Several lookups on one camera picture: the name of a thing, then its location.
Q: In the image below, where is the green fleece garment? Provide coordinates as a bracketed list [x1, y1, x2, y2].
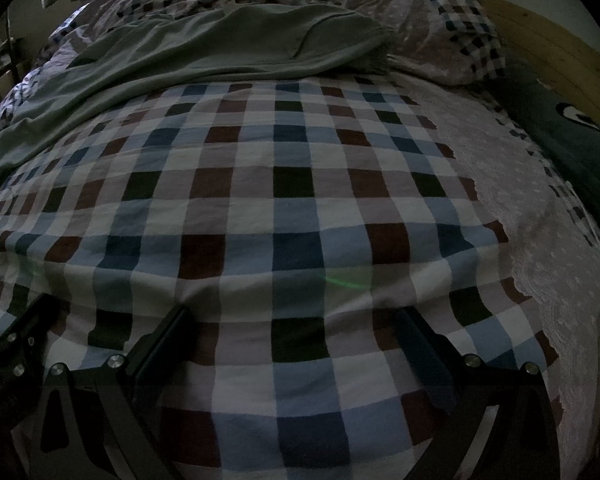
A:
[0, 4, 391, 184]

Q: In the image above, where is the checkered bed sheet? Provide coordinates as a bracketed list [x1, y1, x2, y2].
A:
[0, 71, 600, 480]

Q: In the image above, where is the teal cartoon pillow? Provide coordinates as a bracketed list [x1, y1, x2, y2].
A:
[493, 65, 600, 222]

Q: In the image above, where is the wooden headboard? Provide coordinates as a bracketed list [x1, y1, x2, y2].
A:
[479, 0, 600, 126]

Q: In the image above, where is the checkered crumpled quilt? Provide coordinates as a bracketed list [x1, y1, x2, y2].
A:
[0, 0, 505, 131]

